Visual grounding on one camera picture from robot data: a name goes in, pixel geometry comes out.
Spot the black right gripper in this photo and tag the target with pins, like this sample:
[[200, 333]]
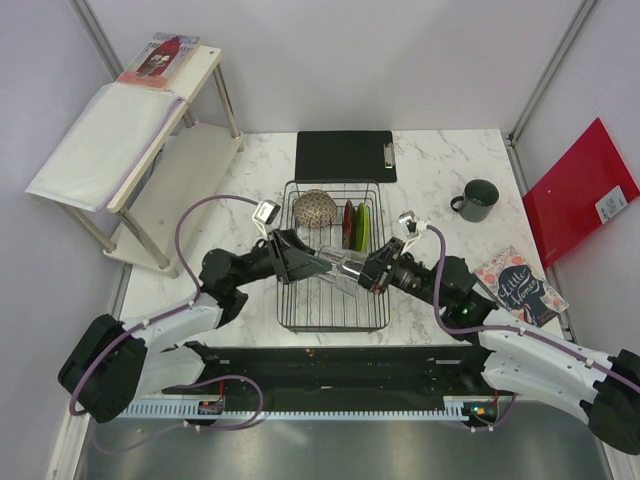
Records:
[[374, 270]]

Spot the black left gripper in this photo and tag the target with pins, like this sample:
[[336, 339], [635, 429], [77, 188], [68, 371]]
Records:
[[292, 258]]

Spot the clear glass tumbler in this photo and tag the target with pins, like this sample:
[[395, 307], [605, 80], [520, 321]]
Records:
[[345, 264]]

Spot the red floral plate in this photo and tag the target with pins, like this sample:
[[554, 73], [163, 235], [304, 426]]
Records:
[[348, 224]]

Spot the dark wire dish rack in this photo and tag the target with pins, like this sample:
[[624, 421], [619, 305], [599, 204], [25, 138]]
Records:
[[314, 305]]

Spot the lime green plate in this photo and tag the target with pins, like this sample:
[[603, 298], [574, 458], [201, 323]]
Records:
[[361, 228]]

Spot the dark green mug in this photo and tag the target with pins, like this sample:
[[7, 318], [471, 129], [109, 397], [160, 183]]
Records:
[[478, 199]]

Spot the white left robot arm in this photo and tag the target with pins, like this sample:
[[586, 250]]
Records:
[[106, 369]]

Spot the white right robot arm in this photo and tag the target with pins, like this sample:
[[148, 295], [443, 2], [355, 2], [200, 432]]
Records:
[[597, 388]]

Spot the patterned ceramic bowl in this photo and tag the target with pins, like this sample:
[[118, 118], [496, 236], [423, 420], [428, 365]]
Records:
[[314, 209]]

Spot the black clipboard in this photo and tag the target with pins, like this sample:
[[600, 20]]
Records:
[[345, 156]]

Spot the Little Women book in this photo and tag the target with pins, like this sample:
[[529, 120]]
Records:
[[512, 281]]

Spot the white two-tier shelf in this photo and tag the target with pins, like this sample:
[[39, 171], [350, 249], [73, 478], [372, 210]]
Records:
[[186, 162]]

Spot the red folder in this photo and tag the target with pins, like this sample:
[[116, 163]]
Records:
[[583, 190]]

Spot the red illustrated book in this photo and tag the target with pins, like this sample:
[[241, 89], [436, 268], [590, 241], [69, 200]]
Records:
[[160, 61]]

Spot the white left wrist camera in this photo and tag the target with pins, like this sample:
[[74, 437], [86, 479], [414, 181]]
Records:
[[264, 216]]

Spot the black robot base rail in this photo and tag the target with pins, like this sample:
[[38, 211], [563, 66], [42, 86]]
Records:
[[373, 377]]

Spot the white slotted cable duct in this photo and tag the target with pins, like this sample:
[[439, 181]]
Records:
[[197, 409]]

